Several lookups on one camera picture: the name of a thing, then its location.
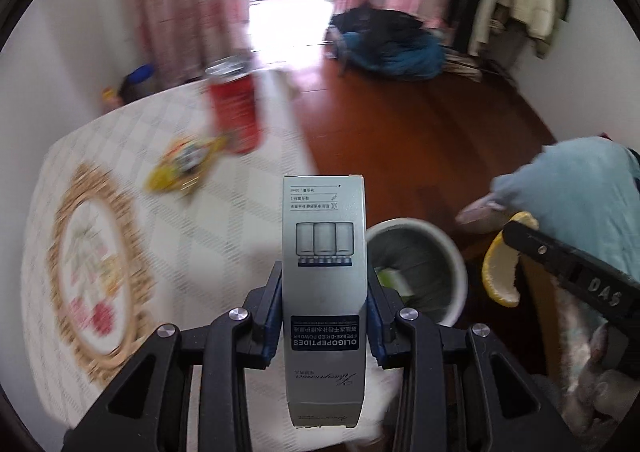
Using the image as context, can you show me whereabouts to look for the jar with blue lid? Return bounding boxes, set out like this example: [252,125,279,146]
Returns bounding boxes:
[122,64,156,100]

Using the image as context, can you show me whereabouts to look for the green white box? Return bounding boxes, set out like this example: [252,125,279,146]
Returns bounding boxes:
[375,268,415,297]

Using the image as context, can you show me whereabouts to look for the silver blue carton box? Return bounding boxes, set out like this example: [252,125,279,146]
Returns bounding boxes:
[281,175,370,429]

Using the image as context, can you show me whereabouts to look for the red drink can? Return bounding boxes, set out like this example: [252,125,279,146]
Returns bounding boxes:
[205,56,264,155]

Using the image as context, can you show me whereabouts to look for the light blue blanket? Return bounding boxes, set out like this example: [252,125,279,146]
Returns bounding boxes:
[492,137,640,293]

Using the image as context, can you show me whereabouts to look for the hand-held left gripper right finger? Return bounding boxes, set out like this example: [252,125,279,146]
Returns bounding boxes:
[365,267,583,452]

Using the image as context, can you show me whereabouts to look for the blue jacket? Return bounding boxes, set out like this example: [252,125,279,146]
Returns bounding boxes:
[340,32,445,80]

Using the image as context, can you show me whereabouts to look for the person's right forearm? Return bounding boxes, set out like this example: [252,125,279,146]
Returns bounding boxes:
[575,332,640,433]

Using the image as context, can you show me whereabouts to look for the white round waste bin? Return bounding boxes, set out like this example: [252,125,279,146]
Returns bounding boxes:
[365,218,469,327]

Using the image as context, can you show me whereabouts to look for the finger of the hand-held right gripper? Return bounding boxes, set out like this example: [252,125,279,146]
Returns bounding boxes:
[501,221,581,290]

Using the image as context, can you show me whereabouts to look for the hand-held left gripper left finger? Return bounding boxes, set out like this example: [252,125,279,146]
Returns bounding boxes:
[62,259,286,452]

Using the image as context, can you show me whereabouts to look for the black jacket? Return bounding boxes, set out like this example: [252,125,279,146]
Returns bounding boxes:
[330,6,426,40]

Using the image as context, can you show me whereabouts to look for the yellow snack packet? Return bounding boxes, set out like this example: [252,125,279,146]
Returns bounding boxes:
[144,134,236,195]

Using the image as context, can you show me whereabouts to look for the striped cloth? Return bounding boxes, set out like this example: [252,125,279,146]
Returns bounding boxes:
[442,54,483,82]

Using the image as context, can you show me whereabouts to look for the yellow pomelo peel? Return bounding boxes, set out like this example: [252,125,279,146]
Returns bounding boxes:
[481,212,540,309]

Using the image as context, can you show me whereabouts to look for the table with checked cloth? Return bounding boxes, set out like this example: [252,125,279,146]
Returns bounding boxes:
[20,69,401,443]

